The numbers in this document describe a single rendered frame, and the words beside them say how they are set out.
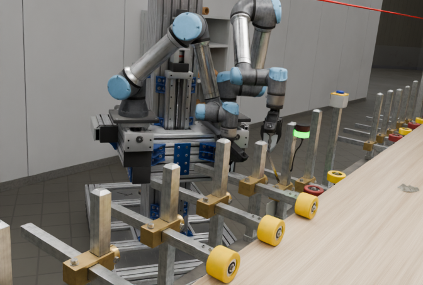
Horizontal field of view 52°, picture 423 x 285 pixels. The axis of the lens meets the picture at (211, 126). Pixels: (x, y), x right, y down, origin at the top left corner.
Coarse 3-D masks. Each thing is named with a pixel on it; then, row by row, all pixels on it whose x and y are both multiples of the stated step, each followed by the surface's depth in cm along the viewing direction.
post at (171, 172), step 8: (168, 168) 121; (176, 168) 121; (168, 176) 121; (176, 176) 122; (168, 184) 121; (176, 184) 123; (168, 192) 122; (176, 192) 123; (168, 200) 122; (176, 200) 124; (168, 208) 123; (176, 208) 125; (168, 216) 124; (176, 216) 126; (160, 248) 128; (168, 248) 126; (160, 256) 128; (168, 256) 127; (160, 264) 129; (168, 264) 128; (160, 272) 129; (168, 272) 129; (160, 280) 130; (168, 280) 129
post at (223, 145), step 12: (216, 144) 141; (228, 144) 141; (216, 156) 142; (228, 156) 142; (216, 168) 142; (216, 180) 143; (216, 192) 144; (216, 216) 146; (216, 228) 146; (216, 240) 147
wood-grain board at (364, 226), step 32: (416, 128) 299; (384, 160) 221; (416, 160) 225; (352, 192) 176; (384, 192) 178; (416, 192) 181; (288, 224) 144; (320, 224) 146; (352, 224) 147; (384, 224) 149; (416, 224) 151; (256, 256) 123; (288, 256) 124; (320, 256) 126; (352, 256) 127; (384, 256) 128; (416, 256) 130
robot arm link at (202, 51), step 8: (208, 32) 200; (200, 40) 198; (208, 40) 200; (200, 48) 199; (208, 48) 201; (200, 56) 200; (208, 56) 201; (200, 64) 201; (208, 64) 201; (200, 72) 203; (208, 72) 202; (200, 80) 205; (208, 80) 202; (216, 80) 205; (208, 88) 203; (216, 88) 204; (208, 96) 204; (216, 96) 204
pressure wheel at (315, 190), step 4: (304, 188) 175; (308, 188) 175; (312, 188) 175; (316, 188) 176; (320, 188) 175; (304, 192) 174; (308, 192) 172; (312, 192) 171; (316, 192) 171; (320, 192) 172
